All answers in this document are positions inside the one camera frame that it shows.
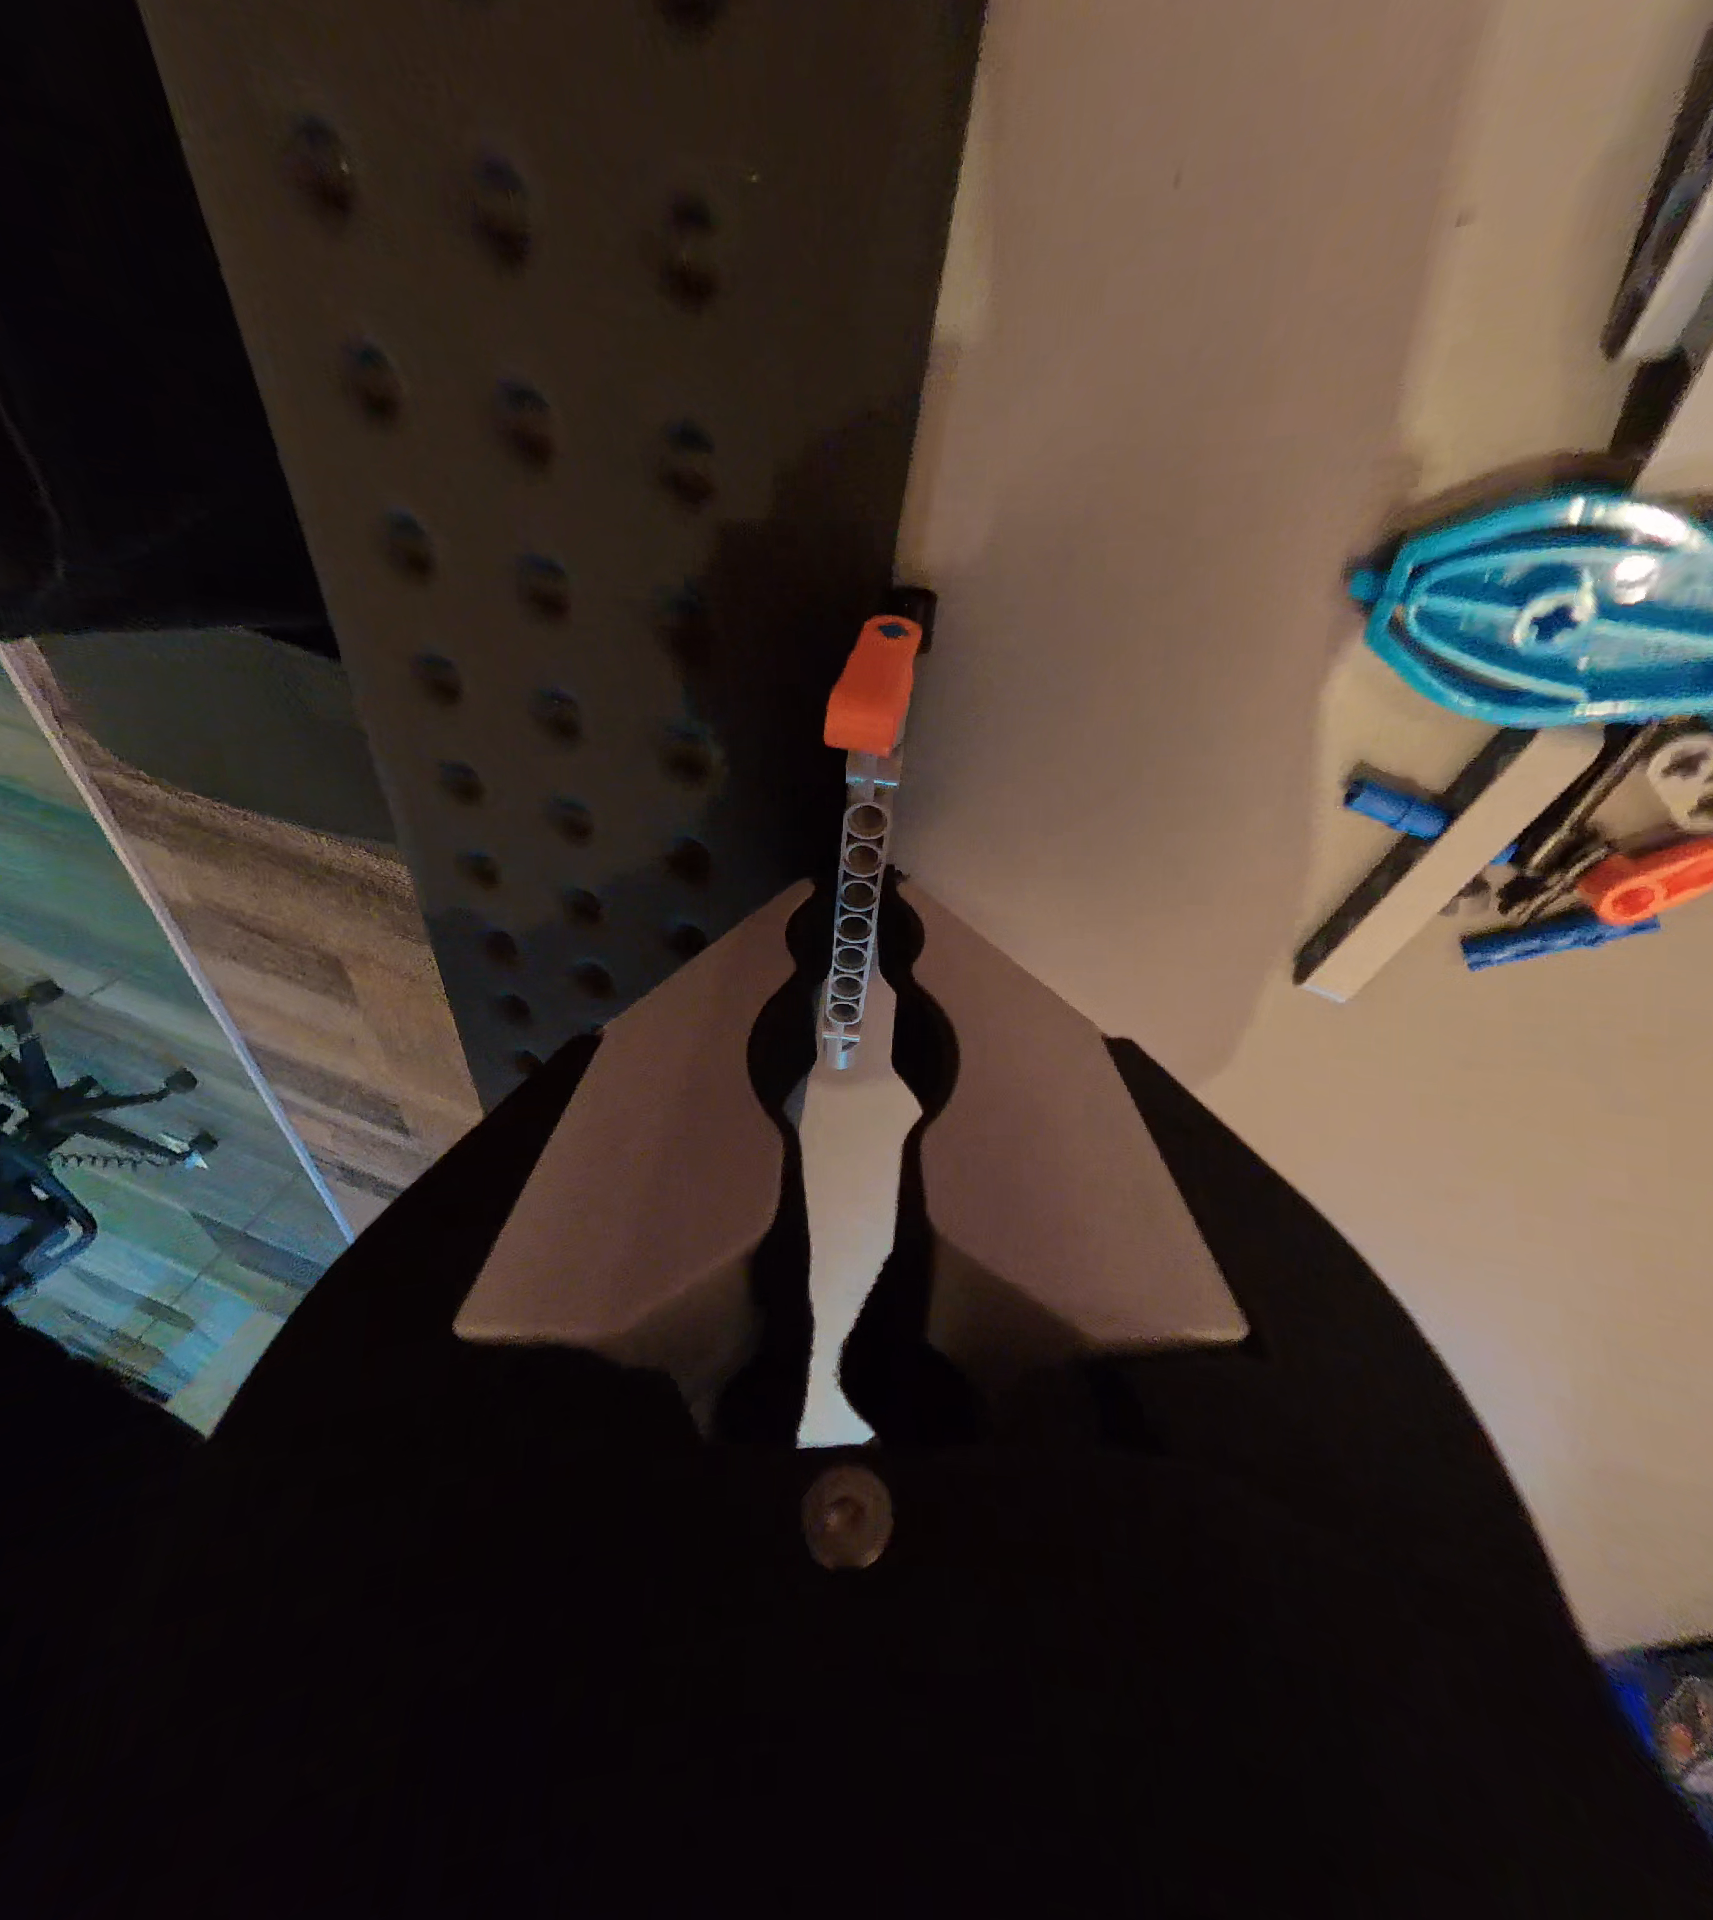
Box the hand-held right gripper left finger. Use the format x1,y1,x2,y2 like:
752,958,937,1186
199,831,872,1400
455,881,814,1420

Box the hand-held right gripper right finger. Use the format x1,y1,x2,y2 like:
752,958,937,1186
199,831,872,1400
896,881,1250,1420

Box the grey perforated beam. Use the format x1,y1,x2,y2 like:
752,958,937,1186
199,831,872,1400
816,752,900,1076

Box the pile of toy building pieces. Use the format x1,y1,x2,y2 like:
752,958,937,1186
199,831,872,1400
1345,714,1713,976

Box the long grey flat beam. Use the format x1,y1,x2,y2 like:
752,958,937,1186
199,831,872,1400
1293,720,1613,1004

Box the office chair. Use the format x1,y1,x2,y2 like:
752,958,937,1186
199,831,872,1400
0,976,223,1296

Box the turquoise wrench-shaped piece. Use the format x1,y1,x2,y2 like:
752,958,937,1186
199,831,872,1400
1349,489,1713,731

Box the black perforated mat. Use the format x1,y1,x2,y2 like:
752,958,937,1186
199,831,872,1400
135,0,987,1113

